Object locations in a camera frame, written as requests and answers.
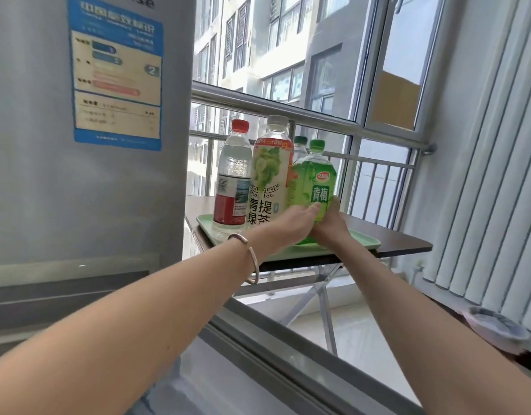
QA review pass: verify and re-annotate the person's left hand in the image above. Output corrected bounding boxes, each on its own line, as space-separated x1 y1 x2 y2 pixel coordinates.
256 202 322 256

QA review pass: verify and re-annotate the person's right hand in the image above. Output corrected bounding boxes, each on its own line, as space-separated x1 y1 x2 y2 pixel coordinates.
310 198 352 250

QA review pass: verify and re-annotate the green tray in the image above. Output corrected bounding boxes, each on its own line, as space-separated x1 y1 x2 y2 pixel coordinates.
196 213 382 262

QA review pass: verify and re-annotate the green plum drink bottle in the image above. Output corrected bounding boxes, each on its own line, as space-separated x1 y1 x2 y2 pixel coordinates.
287 139 339 246

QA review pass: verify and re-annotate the green grape tea bottle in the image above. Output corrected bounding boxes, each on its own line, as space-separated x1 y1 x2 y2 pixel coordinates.
246 115 294 232

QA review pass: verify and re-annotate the water bottle red cap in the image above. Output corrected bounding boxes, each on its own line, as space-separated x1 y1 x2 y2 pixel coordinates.
211 119 253 238

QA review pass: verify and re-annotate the clear water bottle green cap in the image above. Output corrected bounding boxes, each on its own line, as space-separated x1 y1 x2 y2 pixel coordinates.
291 135 309 163

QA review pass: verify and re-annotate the grey refrigerator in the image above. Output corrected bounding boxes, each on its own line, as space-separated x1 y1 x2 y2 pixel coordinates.
0 0 422 415

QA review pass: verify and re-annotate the person's left forearm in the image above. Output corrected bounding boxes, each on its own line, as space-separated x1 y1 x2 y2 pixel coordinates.
0 231 266 415

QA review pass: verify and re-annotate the person's right forearm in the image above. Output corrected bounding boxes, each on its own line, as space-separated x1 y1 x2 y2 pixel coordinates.
332 235 531 415

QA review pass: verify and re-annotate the dark brown folding table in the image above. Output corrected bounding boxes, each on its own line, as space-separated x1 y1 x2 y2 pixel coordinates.
184 195 434 357

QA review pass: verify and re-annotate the metal balcony railing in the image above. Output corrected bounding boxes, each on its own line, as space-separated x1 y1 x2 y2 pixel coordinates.
188 81 437 232

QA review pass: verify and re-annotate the brown cardboard sheet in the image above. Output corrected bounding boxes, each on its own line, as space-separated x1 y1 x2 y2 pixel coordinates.
371 71 422 131

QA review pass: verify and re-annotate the bin with plastic bag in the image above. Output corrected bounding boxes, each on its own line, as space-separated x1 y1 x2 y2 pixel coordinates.
462 305 531 355

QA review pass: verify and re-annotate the blue label sticker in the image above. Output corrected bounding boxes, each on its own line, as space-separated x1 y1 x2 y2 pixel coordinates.
66 0 165 152

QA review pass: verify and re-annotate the silver bracelet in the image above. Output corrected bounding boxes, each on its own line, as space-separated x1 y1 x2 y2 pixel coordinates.
227 233 261 285

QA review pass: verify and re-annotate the white balcony window frame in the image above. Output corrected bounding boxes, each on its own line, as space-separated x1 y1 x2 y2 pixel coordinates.
196 0 447 134

